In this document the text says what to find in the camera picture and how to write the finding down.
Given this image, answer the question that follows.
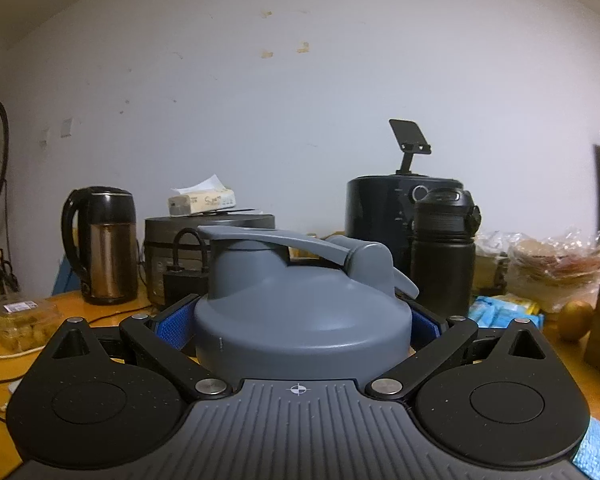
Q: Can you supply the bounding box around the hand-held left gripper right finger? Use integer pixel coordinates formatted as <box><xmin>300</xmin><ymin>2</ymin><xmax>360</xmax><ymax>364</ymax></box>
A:
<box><xmin>364</xmin><ymin>305</ymin><xmax>548</xmax><ymax>402</ymax></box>

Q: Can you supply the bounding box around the black electric kettle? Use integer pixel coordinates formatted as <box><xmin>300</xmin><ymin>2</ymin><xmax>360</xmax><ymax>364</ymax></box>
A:
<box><xmin>61</xmin><ymin>186</ymin><xmax>140</xmax><ymax>306</ymax></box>

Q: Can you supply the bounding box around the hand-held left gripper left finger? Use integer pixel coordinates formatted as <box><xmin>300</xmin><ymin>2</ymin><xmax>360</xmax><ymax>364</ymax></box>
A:
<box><xmin>52</xmin><ymin>294</ymin><xmax>233</xmax><ymax>402</ymax></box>

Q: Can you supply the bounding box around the black phone stand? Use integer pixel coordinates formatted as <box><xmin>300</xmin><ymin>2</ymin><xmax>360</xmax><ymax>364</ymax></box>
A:
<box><xmin>388</xmin><ymin>119</ymin><xmax>432</xmax><ymax>176</ymax></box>

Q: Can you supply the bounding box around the black portable air pump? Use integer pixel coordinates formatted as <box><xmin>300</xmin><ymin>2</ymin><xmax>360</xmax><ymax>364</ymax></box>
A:
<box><xmin>162</xmin><ymin>228</ymin><xmax>212</xmax><ymax>313</ymax></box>

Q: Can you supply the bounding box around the plastic bag of flatbreads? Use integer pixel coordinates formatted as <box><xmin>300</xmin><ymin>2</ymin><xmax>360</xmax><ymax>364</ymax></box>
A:
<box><xmin>505</xmin><ymin>227</ymin><xmax>600</xmax><ymax>311</ymax></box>

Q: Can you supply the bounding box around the bicycle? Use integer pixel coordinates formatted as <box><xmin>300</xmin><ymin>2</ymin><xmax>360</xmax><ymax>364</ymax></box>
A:
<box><xmin>0</xmin><ymin>98</ymin><xmax>21</xmax><ymax>301</ymax></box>

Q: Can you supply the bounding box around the black frosted water bottle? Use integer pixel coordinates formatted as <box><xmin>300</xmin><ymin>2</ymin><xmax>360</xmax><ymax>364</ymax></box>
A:
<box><xmin>410</xmin><ymin>187</ymin><xmax>482</xmax><ymax>321</ymax></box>

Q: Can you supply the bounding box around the grey rice cooker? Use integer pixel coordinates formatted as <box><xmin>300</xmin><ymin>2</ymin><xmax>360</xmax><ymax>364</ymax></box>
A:
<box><xmin>142</xmin><ymin>212</ymin><xmax>276</xmax><ymax>313</ymax></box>

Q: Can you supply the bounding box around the blue bag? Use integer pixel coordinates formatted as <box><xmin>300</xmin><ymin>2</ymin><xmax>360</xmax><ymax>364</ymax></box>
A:
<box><xmin>51</xmin><ymin>255</ymin><xmax>81</xmax><ymax>296</ymax></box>

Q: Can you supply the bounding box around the tissue pack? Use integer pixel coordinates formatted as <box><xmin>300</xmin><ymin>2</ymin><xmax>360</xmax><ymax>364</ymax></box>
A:
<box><xmin>167</xmin><ymin>174</ymin><xmax>237</xmax><ymax>216</ymax></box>

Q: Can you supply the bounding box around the round brown fruit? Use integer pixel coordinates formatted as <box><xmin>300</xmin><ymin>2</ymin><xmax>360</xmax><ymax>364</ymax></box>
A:
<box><xmin>559</xmin><ymin>300</ymin><xmax>595</xmax><ymax>343</ymax></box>

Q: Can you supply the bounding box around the clear shaker bottle grey lid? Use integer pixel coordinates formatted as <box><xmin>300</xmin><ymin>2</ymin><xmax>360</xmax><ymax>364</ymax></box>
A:
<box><xmin>194</xmin><ymin>225</ymin><xmax>421</xmax><ymax>386</ymax></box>

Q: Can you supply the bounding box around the yellow packet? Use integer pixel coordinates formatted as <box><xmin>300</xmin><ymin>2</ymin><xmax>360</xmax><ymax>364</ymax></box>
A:
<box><xmin>500</xmin><ymin>296</ymin><xmax>538</xmax><ymax>315</ymax></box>

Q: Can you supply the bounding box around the dark blue air fryer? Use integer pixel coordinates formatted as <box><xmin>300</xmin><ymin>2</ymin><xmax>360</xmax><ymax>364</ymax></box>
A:
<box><xmin>345</xmin><ymin>175</ymin><xmax>465</xmax><ymax>281</ymax></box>

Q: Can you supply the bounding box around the clear plastic snack box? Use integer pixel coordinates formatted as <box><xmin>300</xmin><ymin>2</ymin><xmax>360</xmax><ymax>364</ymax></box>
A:
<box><xmin>0</xmin><ymin>296</ymin><xmax>63</xmax><ymax>351</ymax></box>

